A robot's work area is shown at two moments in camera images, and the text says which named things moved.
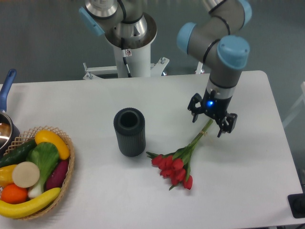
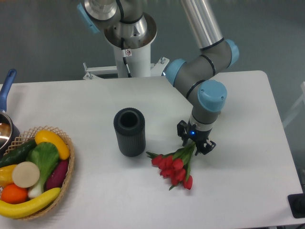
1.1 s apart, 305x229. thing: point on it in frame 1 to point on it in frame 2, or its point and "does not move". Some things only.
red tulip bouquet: (175, 166) does not move
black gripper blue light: (215, 107) to (199, 137)
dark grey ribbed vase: (129, 127) does not move
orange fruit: (13, 194) does not move
